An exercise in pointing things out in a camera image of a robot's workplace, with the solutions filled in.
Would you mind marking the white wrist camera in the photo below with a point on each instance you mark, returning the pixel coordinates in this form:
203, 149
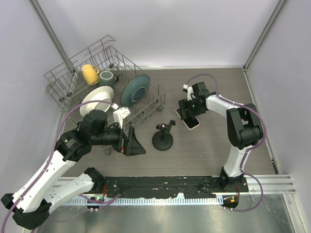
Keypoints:
119, 114
189, 90

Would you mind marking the black phone with pink case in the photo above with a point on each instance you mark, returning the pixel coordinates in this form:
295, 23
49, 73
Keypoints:
190, 122

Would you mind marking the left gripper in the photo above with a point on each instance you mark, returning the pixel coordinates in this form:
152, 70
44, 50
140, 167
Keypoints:
129, 145

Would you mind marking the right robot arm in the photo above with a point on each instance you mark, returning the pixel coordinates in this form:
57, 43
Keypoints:
244, 128

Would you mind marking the white slotted cable duct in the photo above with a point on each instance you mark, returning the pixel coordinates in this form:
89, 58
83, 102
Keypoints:
179, 200

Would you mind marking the yellow mug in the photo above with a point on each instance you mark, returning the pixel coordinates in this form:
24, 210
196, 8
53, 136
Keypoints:
90, 74

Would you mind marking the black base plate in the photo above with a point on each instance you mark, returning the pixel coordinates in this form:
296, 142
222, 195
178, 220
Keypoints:
164, 187

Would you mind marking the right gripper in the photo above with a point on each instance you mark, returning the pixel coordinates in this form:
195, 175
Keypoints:
184, 104

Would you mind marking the black phone stand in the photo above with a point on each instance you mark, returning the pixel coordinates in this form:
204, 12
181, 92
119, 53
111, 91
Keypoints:
163, 140

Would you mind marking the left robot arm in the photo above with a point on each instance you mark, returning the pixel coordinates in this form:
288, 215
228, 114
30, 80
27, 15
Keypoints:
36, 200

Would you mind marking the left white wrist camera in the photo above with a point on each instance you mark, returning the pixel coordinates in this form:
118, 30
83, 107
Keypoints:
119, 114

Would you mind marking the dark grey mug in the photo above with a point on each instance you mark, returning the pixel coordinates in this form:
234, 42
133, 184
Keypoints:
107, 78

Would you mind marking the blue ceramic plate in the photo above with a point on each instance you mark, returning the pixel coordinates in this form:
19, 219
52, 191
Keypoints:
135, 90

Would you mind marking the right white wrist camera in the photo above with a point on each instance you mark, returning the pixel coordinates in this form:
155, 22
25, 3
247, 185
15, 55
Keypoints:
189, 90

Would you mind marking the grey wire dish rack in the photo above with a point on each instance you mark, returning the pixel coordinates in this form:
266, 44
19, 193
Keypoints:
68, 88

